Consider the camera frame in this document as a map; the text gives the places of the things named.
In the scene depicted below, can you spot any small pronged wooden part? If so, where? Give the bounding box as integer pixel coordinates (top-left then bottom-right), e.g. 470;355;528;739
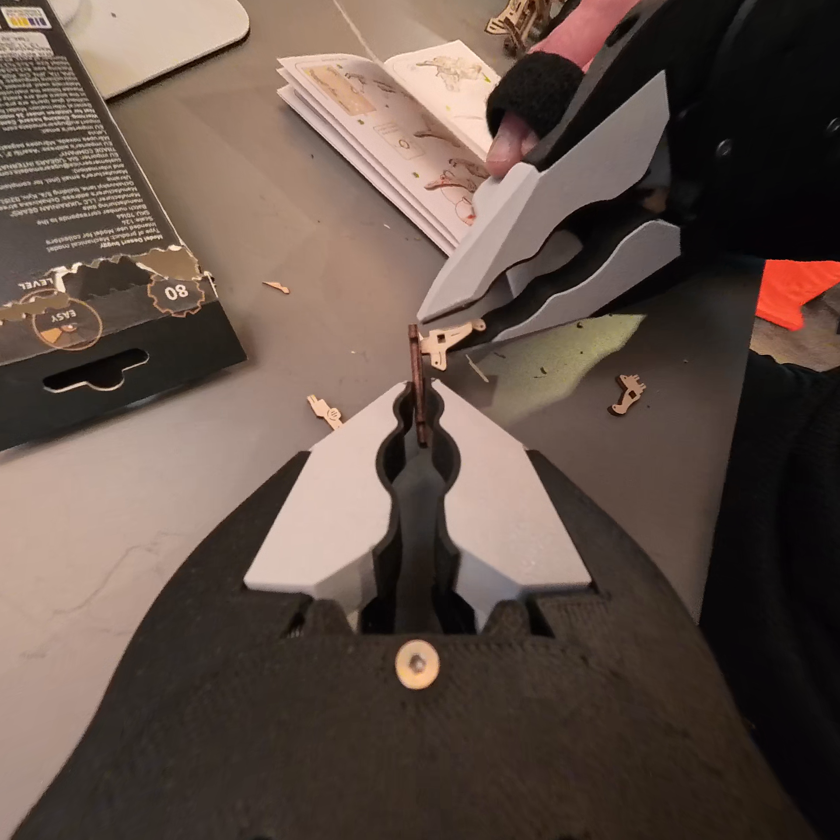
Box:
306;393;345;431

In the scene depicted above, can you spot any white monitor stand base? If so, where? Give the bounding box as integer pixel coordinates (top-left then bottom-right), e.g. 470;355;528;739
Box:
49;0;251;101

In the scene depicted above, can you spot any open instruction booklet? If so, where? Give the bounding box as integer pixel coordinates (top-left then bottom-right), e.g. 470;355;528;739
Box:
276;39;504;257

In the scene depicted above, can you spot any small notched wooden part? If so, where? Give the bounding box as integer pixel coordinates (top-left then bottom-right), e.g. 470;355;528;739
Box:
606;373;648;418

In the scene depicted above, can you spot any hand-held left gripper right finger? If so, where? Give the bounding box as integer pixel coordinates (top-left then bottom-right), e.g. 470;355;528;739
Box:
428;379;595;632

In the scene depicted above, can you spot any person's dark clothing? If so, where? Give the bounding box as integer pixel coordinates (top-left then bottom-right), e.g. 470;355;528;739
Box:
698;346;840;840

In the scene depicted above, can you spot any pale wooden model part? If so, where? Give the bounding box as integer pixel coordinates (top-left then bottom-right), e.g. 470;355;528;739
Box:
417;319;487;372

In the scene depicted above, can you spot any person's right hand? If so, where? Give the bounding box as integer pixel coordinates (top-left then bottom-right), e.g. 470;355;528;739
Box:
486;0;641;181

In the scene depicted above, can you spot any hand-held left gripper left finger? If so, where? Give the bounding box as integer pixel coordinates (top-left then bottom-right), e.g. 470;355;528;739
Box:
244;381;417;632

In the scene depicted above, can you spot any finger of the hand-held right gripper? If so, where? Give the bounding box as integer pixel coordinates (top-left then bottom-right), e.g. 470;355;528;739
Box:
416;69;672;324
482;219;684;343

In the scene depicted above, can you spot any black cardboard model kit box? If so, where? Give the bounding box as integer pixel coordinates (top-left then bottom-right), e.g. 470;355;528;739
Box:
0;0;249;454

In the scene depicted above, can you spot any dark brown wooden model part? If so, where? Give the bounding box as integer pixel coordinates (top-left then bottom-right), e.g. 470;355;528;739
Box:
407;324;431;449

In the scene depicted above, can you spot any orange cloth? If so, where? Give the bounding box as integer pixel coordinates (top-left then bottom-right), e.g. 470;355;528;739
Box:
755;259;840;332

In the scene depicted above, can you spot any partly built wooden model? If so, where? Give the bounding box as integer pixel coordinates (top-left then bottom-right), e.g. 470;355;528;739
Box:
483;0;573;57

